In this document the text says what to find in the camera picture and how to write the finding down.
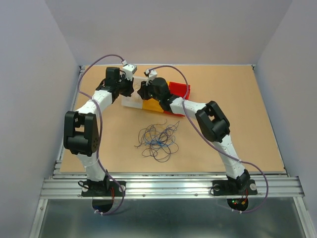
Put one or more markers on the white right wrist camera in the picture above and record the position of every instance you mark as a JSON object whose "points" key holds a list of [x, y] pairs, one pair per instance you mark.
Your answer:
{"points": [[151, 74]]}

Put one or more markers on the white plastic bin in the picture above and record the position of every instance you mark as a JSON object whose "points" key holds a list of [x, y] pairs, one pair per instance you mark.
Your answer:
{"points": [[134, 101]]}

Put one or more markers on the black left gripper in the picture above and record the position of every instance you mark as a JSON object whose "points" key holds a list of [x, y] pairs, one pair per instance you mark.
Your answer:
{"points": [[130, 89]]}

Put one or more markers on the yellow plastic bin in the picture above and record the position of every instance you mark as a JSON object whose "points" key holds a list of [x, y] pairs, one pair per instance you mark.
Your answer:
{"points": [[152, 105]]}

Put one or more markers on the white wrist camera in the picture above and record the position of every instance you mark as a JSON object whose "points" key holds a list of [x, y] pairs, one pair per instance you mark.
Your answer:
{"points": [[151, 74], [129, 70]]}

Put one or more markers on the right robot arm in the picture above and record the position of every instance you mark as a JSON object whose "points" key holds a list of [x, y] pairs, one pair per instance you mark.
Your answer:
{"points": [[213, 124]]}

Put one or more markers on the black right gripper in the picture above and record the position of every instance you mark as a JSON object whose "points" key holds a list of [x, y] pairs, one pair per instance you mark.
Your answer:
{"points": [[142, 90]]}

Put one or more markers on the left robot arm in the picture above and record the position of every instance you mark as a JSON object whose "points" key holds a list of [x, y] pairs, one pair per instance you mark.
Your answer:
{"points": [[81, 130]]}

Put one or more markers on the red plastic bin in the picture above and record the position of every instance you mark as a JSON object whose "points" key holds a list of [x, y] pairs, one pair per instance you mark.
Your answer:
{"points": [[178, 89]]}

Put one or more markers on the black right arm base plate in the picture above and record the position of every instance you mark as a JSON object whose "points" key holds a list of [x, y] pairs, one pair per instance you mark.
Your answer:
{"points": [[229, 188]]}

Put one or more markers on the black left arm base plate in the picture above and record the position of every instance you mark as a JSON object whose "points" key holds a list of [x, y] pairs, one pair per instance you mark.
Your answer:
{"points": [[101, 188]]}

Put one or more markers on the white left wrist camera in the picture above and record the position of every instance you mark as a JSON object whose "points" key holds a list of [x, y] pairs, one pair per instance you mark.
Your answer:
{"points": [[129, 70]]}

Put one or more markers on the aluminium mounting rail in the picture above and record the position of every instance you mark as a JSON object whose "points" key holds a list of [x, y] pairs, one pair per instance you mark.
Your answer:
{"points": [[155, 186]]}

